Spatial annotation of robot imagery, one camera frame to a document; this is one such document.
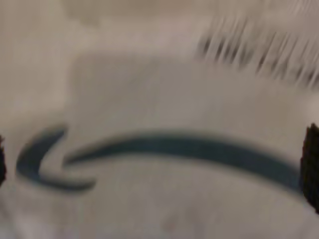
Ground brown paper mailer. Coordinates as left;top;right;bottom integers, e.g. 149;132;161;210
0;0;319;239

